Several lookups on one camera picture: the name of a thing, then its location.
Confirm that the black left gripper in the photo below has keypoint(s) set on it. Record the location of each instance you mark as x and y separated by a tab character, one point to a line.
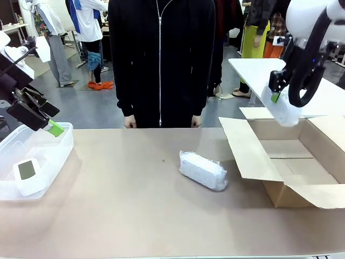
10	78

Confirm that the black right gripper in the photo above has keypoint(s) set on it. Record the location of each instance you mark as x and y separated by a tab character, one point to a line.
310	73

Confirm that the bubble-wrapped clock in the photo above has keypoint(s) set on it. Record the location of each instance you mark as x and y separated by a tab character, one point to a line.
202	172
283	113

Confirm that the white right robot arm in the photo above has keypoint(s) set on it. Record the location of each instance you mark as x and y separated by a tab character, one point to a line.
302	16

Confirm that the person's left forearm black sleeve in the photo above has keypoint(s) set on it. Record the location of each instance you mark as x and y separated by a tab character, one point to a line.
203	91

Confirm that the person's right forearm black sleeve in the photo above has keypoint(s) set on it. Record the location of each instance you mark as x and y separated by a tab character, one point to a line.
125	91

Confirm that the bubble-wrapped clock, boxy bundle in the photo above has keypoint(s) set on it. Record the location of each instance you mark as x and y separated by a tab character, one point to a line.
202	172

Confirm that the person's left hand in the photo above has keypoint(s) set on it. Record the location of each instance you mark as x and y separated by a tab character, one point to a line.
196	122

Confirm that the person's right hand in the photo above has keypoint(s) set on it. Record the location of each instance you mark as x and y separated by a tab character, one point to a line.
130	122

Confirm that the orange garment in background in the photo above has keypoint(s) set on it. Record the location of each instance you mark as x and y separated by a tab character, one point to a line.
272	50

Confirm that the clear plastic storage bin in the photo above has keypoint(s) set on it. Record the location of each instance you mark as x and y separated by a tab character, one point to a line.
40	151

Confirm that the person in yellow apron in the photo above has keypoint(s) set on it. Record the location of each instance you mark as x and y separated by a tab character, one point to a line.
254	32

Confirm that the figure in white coat floral garment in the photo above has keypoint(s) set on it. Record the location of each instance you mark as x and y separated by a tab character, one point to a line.
51	35

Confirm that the wooden background desk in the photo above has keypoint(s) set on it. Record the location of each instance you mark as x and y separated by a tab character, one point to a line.
13	29

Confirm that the open cardboard box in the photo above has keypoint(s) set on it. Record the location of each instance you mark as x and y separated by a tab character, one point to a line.
293	162

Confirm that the person in blue and white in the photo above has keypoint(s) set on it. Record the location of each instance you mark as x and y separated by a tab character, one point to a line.
89	24

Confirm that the person in black zip hoodie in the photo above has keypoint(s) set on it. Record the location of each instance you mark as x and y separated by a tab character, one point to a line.
161	54

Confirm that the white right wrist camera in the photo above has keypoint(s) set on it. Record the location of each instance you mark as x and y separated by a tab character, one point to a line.
281	40

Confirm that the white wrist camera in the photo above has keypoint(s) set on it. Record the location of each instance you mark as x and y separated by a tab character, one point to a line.
281	40
43	52

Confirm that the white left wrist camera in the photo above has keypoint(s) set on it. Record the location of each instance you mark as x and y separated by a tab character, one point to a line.
43	52

